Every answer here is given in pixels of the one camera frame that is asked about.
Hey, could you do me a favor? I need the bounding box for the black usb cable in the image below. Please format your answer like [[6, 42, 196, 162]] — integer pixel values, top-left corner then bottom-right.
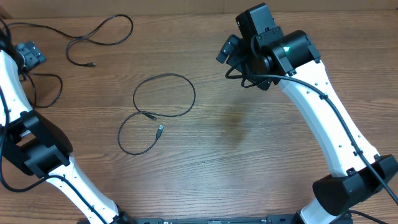
[[117, 73, 197, 156], [0, 14, 134, 67], [19, 72, 63, 110]]

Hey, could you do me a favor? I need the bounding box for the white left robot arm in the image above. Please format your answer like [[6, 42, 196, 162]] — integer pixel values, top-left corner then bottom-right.
[[1, 32, 133, 223]]

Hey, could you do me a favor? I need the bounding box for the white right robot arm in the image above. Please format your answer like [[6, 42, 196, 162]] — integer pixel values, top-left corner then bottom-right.
[[217, 27, 397, 223]]

